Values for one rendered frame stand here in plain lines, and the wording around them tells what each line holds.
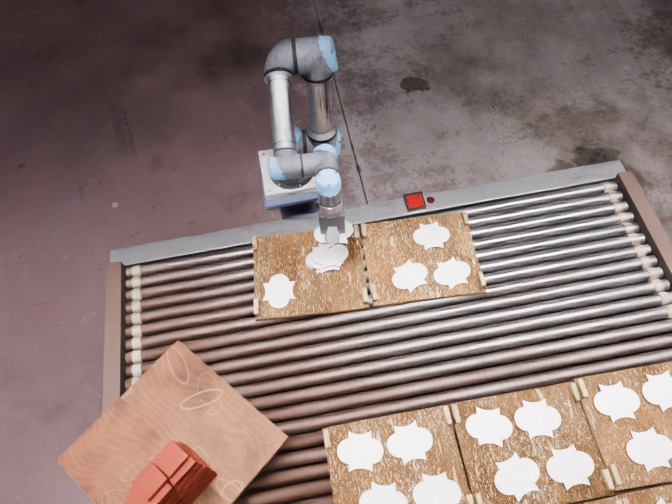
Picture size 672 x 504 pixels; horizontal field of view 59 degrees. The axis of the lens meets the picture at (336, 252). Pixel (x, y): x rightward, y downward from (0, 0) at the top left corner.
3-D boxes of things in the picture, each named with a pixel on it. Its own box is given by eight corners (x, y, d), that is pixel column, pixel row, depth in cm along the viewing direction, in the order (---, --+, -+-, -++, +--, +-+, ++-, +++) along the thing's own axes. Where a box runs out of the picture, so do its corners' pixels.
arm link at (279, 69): (256, 34, 194) (267, 173, 182) (290, 31, 194) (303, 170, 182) (261, 54, 205) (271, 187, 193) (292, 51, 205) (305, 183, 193)
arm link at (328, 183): (339, 164, 181) (342, 186, 177) (340, 185, 191) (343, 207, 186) (313, 166, 181) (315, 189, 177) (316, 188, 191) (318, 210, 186)
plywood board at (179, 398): (59, 461, 181) (56, 460, 180) (179, 341, 199) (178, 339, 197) (167, 581, 163) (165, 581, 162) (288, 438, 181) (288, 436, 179)
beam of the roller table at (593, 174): (115, 257, 237) (109, 249, 232) (614, 168, 246) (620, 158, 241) (115, 275, 233) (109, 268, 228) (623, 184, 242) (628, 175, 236)
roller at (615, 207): (129, 293, 226) (124, 287, 222) (620, 204, 234) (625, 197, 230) (129, 305, 224) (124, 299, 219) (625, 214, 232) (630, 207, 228)
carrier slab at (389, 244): (359, 226, 230) (359, 224, 229) (464, 213, 231) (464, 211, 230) (373, 307, 213) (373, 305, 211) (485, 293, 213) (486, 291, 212)
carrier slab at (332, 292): (253, 239, 230) (252, 236, 229) (358, 227, 230) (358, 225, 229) (255, 321, 212) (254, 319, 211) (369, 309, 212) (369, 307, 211)
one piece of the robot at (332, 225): (315, 224, 186) (319, 250, 200) (344, 223, 186) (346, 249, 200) (315, 193, 192) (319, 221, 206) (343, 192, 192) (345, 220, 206)
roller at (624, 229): (129, 317, 221) (124, 311, 217) (631, 225, 229) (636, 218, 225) (129, 329, 219) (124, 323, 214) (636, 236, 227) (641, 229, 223)
